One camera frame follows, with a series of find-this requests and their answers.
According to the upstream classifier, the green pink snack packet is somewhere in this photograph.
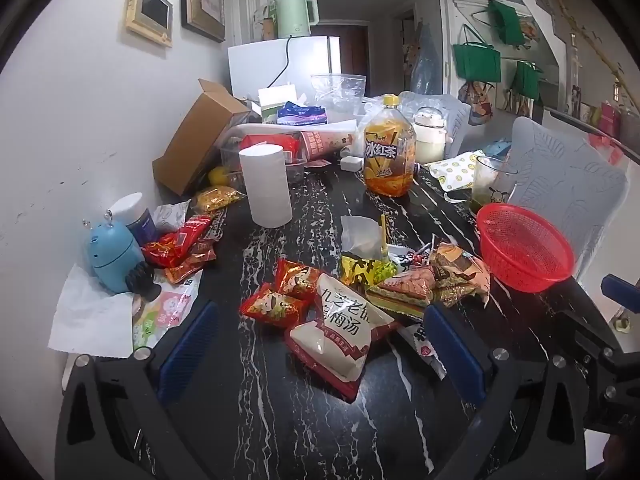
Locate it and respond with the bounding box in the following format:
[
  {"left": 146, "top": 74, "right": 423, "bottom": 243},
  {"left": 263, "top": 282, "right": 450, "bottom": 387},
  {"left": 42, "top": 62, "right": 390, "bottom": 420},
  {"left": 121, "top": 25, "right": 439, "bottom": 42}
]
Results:
[{"left": 365, "top": 266, "right": 436, "bottom": 318}]

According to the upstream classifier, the white peanut packet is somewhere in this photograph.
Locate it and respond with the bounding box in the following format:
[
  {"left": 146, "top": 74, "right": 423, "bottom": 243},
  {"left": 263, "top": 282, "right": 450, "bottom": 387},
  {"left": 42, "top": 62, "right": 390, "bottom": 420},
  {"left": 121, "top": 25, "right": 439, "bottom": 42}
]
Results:
[
  {"left": 387, "top": 245, "right": 436, "bottom": 268},
  {"left": 400, "top": 322, "right": 448, "bottom": 381}
]

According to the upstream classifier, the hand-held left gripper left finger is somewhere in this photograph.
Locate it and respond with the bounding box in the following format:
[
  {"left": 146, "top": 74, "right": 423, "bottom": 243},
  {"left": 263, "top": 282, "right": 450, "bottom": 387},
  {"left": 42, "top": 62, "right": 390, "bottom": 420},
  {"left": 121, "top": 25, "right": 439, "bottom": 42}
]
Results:
[{"left": 55, "top": 301, "right": 221, "bottom": 480}]

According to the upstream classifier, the pink box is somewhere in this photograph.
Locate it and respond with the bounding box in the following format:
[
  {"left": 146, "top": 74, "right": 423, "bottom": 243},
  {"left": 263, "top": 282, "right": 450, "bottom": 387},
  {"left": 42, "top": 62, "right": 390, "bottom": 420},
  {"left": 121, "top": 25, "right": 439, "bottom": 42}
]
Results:
[{"left": 600, "top": 102, "right": 640, "bottom": 146}]

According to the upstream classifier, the white paper roll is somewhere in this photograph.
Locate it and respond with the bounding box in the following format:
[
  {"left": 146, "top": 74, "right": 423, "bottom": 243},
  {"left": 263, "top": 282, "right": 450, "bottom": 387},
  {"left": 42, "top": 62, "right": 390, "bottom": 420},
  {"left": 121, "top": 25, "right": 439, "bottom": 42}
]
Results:
[{"left": 238, "top": 143, "right": 293, "bottom": 227}]

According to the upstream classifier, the brown snack packet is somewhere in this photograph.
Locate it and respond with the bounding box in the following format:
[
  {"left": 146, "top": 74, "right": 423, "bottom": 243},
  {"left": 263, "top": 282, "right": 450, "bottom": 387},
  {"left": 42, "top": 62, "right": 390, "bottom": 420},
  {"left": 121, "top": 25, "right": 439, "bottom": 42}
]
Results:
[{"left": 430, "top": 242, "right": 492, "bottom": 306}]

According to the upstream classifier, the green tote bag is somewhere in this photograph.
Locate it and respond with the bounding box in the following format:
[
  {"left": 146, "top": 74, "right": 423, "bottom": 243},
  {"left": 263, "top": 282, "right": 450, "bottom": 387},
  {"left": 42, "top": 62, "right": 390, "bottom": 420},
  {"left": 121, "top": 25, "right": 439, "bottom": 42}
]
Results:
[
  {"left": 510, "top": 60, "right": 543, "bottom": 102},
  {"left": 452, "top": 25, "right": 502, "bottom": 83},
  {"left": 487, "top": 0, "right": 525, "bottom": 46}
]

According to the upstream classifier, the printed tote bag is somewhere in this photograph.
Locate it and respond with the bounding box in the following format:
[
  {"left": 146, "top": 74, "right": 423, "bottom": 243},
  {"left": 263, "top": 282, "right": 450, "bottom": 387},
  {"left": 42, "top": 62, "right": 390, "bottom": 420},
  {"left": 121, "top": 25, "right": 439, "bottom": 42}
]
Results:
[{"left": 457, "top": 80, "right": 493, "bottom": 126}]

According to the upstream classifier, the crumpled white packet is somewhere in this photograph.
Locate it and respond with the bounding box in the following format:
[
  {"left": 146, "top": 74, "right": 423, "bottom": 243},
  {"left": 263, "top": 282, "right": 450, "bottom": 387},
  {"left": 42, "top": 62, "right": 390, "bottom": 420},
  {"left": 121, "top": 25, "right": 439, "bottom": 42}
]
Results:
[{"left": 152, "top": 200, "right": 193, "bottom": 233}]

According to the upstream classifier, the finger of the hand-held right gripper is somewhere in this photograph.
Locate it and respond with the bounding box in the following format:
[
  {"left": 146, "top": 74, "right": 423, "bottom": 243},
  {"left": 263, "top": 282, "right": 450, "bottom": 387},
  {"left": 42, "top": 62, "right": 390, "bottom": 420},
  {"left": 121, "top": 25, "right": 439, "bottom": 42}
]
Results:
[
  {"left": 552, "top": 309, "right": 632, "bottom": 361},
  {"left": 600, "top": 274, "right": 640, "bottom": 311}
]

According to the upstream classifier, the red plastic basket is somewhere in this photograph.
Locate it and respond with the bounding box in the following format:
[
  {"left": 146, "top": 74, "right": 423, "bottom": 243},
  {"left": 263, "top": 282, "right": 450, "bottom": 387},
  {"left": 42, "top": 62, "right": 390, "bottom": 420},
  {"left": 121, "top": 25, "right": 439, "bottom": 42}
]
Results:
[{"left": 476, "top": 203, "right": 576, "bottom": 293}]

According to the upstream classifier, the white lidded pot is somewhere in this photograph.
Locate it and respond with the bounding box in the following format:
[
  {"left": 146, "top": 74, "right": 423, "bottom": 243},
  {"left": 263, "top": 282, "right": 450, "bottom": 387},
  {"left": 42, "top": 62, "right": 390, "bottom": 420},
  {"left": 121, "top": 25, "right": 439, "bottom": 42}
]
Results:
[{"left": 412, "top": 106, "right": 448, "bottom": 165}]

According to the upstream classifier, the wall intercom panel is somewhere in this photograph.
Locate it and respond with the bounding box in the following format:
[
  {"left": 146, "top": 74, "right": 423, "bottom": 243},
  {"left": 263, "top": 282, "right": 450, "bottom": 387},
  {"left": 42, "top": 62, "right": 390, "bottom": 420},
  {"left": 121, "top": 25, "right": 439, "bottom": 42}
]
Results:
[{"left": 125, "top": 0, "right": 174, "bottom": 48}]

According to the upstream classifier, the white blue bottle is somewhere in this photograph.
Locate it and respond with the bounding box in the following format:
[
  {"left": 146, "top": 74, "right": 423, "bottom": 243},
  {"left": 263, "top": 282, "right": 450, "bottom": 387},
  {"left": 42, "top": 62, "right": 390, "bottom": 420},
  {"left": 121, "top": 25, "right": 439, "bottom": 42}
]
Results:
[{"left": 109, "top": 192, "right": 161, "bottom": 246}]

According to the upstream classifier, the red snack packet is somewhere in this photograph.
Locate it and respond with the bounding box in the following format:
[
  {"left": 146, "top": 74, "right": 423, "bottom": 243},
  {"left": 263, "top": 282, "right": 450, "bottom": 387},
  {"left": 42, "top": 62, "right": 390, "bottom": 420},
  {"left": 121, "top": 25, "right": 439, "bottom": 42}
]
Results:
[
  {"left": 240, "top": 284, "right": 308, "bottom": 328},
  {"left": 274, "top": 258, "right": 321, "bottom": 301}
]

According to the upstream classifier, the clear plastic container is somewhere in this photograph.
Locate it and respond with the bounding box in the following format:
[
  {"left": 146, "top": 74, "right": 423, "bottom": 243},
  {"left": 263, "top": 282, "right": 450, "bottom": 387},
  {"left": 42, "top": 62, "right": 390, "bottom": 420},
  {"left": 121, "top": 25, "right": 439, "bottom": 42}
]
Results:
[{"left": 216, "top": 132, "right": 307, "bottom": 183}]

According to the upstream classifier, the white box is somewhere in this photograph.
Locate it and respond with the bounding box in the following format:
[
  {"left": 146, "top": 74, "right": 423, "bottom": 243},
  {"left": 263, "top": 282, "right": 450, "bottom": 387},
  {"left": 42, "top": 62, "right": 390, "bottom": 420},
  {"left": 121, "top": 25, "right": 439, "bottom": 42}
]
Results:
[{"left": 257, "top": 85, "right": 301, "bottom": 123}]

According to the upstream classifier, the black brush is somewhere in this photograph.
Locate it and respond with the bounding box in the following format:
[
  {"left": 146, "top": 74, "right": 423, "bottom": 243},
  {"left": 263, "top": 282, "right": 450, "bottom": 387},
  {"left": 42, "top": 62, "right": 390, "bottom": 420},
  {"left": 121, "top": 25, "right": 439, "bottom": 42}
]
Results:
[{"left": 125, "top": 262, "right": 163, "bottom": 301}]

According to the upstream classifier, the red foil packet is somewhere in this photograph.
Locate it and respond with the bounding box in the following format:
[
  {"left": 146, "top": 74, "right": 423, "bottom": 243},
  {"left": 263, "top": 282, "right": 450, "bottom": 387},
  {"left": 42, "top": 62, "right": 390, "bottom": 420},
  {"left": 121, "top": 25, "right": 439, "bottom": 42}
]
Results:
[{"left": 142, "top": 215, "right": 213, "bottom": 268}]

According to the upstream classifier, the white fridge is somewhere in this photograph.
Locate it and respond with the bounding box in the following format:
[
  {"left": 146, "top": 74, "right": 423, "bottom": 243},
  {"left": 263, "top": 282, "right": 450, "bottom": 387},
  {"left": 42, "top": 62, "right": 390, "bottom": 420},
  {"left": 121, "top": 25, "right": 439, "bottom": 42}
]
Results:
[{"left": 227, "top": 36, "right": 342, "bottom": 101}]

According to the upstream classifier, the large clear zip bag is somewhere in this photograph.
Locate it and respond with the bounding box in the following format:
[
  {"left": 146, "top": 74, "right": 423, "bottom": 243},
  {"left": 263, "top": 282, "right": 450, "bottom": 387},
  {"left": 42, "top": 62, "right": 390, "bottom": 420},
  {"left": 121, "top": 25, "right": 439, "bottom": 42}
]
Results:
[{"left": 310, "top": 74, "right": 368, "bottom": 111}]

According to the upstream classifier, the blue tissue packet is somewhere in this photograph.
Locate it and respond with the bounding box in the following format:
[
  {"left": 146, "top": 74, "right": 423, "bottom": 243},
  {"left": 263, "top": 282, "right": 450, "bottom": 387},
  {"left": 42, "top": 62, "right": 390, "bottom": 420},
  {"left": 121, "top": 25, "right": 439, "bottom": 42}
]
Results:
[{"left": 276, "top": 101, "right": 328, "bottom": 126}]

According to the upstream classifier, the brown door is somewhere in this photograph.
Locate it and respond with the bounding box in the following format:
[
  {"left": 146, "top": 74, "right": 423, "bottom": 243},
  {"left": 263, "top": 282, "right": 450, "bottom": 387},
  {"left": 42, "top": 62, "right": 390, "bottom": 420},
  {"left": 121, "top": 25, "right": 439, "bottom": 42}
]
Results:
[{"left": 315, "top": 24, "right": 371, "bottom": 93}]

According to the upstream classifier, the white paper towel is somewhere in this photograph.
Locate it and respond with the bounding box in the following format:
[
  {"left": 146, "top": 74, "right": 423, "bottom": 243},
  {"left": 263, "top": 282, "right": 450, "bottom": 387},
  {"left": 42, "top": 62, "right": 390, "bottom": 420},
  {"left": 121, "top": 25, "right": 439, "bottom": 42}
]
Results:
[{"left": 47, "top": 262, "right": 136, "bottom": 358}]

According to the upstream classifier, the open cardboard box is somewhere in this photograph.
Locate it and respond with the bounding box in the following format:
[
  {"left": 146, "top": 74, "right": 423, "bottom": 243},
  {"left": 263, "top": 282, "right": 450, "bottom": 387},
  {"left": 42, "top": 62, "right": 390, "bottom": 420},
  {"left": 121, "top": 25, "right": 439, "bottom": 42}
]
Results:
[{"left": 152, "top": 78, "right": 251, "bottom": 196}]

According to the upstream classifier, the hanging clear plastic bag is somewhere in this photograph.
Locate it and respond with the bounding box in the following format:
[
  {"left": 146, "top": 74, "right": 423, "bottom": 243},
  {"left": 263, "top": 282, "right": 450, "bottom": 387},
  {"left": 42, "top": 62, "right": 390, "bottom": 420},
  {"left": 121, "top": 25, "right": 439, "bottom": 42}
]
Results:
[{"left": 409, "top": 22, "right": 445, "bottom": 96}]

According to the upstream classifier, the white red drink-mix packet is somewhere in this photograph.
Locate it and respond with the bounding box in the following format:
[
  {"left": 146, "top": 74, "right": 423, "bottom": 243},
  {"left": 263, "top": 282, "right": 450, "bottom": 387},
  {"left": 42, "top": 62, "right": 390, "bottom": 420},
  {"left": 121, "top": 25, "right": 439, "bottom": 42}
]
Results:
[{"left": 285, "top": 274, "right": 401, "bottom": 402}]

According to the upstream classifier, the white pink green packet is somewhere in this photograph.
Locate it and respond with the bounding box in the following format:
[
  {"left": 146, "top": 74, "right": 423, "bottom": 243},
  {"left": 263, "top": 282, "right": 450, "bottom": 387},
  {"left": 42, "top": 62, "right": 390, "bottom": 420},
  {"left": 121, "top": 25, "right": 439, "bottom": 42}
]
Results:
[{"left": 132, "top": 272, "right": 203, "bottom": 351}]

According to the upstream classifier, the iced tea bottle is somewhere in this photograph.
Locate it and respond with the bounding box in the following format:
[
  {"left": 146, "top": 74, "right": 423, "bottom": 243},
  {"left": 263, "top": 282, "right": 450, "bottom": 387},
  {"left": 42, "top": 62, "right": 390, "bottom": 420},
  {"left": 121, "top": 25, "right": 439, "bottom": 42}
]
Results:
[{"left": 362, "top": 94, "right": 417, "bottom": 197}]

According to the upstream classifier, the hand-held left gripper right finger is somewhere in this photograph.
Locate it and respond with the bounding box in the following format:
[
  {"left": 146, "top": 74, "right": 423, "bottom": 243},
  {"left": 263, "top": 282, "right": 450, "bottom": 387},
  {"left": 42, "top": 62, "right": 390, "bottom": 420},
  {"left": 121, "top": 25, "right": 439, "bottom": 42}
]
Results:
[{"left": 424, "top": 303, "right": 596, "bottom": 480}]

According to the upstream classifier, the yellow black snack packet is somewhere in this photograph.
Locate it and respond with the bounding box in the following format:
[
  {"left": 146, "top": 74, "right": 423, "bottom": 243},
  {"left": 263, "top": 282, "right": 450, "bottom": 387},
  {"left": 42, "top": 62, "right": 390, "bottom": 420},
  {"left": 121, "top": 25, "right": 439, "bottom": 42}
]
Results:
[{"left": 340, "top": 255, "right": 398, "bottom": 286}]

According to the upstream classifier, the yellow smiley-print packet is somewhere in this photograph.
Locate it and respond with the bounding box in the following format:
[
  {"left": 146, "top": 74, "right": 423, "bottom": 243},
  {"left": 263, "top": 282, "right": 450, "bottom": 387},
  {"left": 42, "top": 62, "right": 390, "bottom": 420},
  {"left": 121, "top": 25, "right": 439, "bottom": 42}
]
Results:
[{"left": 429, "top": 150, "right": 501, "bottom": 192}]

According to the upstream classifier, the yellow-stick lollipop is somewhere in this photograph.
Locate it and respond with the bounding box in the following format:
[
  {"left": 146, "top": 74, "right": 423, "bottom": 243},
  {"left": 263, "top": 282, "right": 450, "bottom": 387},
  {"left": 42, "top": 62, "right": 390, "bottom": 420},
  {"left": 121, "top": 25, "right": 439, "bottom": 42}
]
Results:
[{"left": 380, "top": 214, "right": 393, "bottom": 263}]

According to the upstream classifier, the orange red packet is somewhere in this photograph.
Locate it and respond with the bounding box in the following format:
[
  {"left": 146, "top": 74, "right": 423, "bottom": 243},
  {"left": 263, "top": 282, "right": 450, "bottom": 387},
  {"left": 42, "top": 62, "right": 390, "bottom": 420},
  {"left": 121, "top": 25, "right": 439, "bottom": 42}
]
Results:
[{"left": 165, "top": 245, "right": 218, "bottom": 286}]

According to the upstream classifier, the small blue humidifier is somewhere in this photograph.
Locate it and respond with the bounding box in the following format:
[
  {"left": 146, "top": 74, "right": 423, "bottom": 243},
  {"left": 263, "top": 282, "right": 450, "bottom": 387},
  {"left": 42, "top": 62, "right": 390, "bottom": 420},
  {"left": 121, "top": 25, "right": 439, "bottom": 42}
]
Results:
[{"left": 82, "top": 212, "right": 143, "bottom": 293}]

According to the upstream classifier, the glass mug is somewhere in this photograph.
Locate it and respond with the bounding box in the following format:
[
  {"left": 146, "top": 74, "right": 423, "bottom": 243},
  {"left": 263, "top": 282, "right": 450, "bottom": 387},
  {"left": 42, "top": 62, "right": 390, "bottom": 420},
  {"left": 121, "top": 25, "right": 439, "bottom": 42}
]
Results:
[{"left": 469, "top": 155, "right": 518, "bottom": 213}]

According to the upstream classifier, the grey leaf-pattern chair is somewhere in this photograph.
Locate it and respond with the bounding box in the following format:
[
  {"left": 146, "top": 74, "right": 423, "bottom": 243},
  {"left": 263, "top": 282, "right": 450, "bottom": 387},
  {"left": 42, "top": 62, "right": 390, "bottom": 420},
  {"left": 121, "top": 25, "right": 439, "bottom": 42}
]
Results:
[
  {"left": 500, "top": 116, "right": 630, "bottom": 281},
  {"left": 440, "top": 95, "right": 472, "bottom": 158}
]

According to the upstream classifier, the green electric kettle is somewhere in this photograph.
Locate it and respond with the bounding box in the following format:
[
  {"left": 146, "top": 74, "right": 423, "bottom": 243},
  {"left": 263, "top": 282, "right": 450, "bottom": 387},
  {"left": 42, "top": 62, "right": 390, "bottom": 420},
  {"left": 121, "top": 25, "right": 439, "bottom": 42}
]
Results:
[{"left": 272, "top": 0, "right": 320, "bottom": 39}]

